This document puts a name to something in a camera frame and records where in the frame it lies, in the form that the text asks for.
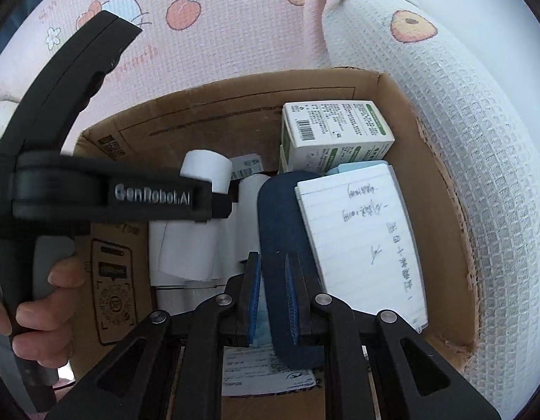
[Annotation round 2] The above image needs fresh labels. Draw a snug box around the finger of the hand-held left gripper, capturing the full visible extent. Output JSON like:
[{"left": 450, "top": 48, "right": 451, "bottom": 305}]
[{"left": 211, "top": 190, "right": 234, "bottom": 221}]

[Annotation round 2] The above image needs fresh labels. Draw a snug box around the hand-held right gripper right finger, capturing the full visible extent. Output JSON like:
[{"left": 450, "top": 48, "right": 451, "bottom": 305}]
[{"left": 285, "top": 252, "right": 503, "bottom": 420}]

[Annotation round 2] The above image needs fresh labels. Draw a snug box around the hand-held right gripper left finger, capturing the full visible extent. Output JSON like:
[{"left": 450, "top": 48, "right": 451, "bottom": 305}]
[{"left": 44, "top": 251, "right": 262, "bottom": 420}]

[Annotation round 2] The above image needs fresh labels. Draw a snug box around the small white paper roll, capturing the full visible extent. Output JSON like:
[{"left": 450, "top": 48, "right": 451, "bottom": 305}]
[{"left": 180, "top": 150, "right": 234, "bottom": 194}]

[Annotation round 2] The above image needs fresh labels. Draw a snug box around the dark blue case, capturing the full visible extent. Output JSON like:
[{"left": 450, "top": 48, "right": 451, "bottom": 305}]
[{"left": 257, "top": 170, "right": 328, "bottom": 371}]

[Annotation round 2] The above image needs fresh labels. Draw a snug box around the brown cardboard box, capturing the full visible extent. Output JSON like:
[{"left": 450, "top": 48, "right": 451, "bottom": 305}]
[{"left": 71, "top": 66, "right": 483, "bottom": 420}]

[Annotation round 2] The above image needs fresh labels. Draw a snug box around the person's left hand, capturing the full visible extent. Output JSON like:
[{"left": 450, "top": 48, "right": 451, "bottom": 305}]
[{"left": 0, "top": 256, "right": 85, "bottom": 369}]

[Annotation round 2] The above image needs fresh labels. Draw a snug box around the small white barcode box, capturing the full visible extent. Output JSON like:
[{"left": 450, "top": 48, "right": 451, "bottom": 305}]
[{"left": 229, "top": 153, "right": 263, "bottom": 181}]

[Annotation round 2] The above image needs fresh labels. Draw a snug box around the large white paper roll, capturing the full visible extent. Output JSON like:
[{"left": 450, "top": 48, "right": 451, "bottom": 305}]
[{"left": 148, "top": 174, "right": 271, "bottom": 283}]

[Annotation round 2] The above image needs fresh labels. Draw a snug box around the white printed leaflet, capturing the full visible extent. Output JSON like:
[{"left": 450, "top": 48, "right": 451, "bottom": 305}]
[{"left": 220, "top": 344, "right": 320, "bottom": 398}]

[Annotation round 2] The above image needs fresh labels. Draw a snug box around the white lined notepad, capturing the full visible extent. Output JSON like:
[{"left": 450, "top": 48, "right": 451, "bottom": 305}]
[{"left": 295, "top": 163, "right": 429, "bottom": 332}]

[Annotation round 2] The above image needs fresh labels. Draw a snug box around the green and white medicine box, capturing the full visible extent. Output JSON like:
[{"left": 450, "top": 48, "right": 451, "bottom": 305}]
[
  {"left": 277, "top": 142, "right": 391, "bottom": 175},
  {"left": 281, "top": 100, "right": 396, "bottom": 163}
]

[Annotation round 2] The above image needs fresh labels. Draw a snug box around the fruit printed waffle blanket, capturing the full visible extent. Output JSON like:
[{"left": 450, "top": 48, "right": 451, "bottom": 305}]
[{"left": 0, "top": 0, "right": 540, "bottom": 407}]

